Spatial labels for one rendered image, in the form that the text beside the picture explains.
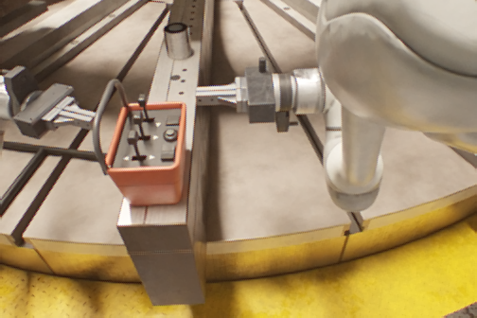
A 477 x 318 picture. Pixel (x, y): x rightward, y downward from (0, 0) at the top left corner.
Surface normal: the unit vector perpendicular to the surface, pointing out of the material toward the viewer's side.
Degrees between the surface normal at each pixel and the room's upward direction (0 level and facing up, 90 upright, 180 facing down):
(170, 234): 90
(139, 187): 97
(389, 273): 0
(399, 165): 0
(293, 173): 0
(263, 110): 90
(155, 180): 97
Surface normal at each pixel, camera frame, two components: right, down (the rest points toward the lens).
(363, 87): -0.75, 0.66
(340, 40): -0.97, 0.24
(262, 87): -0.03, -0.75
